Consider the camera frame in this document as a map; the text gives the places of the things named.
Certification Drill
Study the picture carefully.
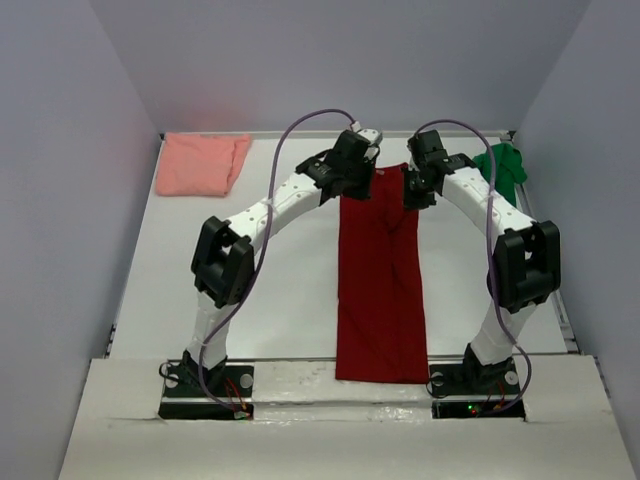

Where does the red t-shirt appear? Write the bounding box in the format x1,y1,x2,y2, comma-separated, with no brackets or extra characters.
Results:
335,165,429,384

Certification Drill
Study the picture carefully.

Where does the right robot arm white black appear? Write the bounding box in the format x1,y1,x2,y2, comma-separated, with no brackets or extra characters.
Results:
403,122,561,399

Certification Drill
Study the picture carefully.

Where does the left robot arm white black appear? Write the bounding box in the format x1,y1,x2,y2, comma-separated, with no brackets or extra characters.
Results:
170,126,383,395

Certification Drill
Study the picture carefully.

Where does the green t-shirt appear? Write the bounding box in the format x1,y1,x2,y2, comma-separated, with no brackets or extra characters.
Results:
491,143,527,207

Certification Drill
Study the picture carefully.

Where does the folded pink t-shirt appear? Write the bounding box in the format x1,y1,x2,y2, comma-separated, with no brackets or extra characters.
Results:
155,133,252,197

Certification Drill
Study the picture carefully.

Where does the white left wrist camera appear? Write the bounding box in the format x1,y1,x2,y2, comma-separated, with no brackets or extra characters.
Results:
350,121,383,159

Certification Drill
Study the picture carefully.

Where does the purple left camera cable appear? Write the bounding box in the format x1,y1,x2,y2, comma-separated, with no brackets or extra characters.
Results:
196,109,361,417

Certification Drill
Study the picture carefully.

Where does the purple camera cable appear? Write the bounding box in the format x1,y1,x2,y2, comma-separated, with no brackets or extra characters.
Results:
196,109,361,417
414,118,533,416

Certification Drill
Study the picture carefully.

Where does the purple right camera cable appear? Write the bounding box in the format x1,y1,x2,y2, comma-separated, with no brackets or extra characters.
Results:
414,118,533,416

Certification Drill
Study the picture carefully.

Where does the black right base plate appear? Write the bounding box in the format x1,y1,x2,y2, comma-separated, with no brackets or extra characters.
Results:
426,360,526,420

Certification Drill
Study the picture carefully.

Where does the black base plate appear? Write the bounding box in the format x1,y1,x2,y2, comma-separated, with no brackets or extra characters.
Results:
158,361,254,421
426,360,526,420

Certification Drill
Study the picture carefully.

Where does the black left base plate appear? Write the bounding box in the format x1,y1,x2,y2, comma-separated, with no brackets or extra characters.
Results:
158,361,254,421

